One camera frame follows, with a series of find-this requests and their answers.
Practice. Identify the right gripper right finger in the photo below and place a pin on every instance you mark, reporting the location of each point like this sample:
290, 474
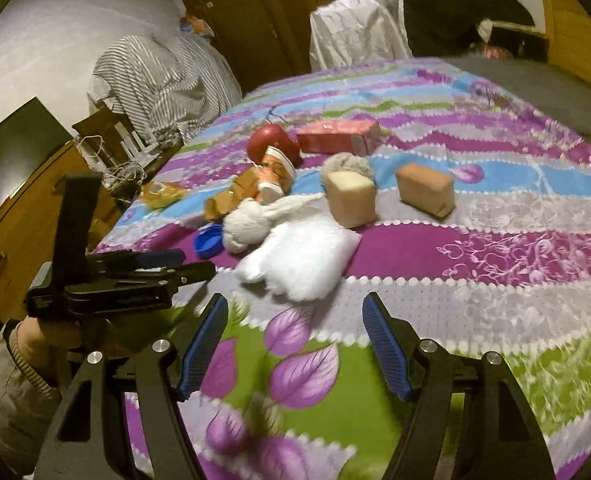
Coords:
500, 437

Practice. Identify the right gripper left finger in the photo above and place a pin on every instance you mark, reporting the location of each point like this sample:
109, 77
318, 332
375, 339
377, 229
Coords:
88, 436

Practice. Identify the blue bottle cap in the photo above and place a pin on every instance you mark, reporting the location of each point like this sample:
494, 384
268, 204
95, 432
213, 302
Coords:
209, 241

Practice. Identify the white towel sock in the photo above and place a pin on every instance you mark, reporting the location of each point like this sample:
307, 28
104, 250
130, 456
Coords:
251, 222

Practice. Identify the gold cardboard box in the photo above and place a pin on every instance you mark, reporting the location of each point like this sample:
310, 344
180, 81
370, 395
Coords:
243, 186

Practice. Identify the pale yellow sponge block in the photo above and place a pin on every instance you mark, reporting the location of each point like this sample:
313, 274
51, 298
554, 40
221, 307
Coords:
351, 198

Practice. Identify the brown sponge block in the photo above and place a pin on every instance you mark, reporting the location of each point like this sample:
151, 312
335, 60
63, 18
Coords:
426, 189

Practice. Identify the beige knitted ball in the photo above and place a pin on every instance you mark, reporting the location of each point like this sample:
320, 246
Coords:
346, 161

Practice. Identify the person left hand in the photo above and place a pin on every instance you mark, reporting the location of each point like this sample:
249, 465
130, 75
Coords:
40, 342

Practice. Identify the wooden chest of drawers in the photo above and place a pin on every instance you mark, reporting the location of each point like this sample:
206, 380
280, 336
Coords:
28, 221

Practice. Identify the gold foil candy wrapper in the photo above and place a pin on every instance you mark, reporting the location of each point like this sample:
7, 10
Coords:
160, 195

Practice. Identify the dark wooden side chair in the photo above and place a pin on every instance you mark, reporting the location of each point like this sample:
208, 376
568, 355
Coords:
114, 148

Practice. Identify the black flat television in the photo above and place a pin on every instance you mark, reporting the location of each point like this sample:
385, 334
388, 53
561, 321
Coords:
28, 137

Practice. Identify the striped grey white cloth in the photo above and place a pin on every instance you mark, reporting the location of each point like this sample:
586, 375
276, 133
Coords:
170, 87

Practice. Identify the red apple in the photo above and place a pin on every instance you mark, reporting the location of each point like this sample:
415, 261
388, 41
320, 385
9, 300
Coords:
273, 136

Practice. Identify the colourful striped floral bedsheet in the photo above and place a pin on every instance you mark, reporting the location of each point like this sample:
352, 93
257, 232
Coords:
294, 391

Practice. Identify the red pink carton box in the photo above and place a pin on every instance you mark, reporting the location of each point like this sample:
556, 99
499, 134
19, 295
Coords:
356, 136

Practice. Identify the dark wooden door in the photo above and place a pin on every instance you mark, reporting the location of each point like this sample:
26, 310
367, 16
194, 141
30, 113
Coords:
244, 33

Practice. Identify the silver cloth covered chair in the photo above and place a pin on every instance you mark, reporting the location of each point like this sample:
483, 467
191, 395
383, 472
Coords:
347, 33

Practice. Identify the wooden bed headboard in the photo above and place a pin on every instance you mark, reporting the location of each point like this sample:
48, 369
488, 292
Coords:
568, 30

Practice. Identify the black cloth pile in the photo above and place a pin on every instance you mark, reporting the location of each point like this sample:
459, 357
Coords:
437, 28

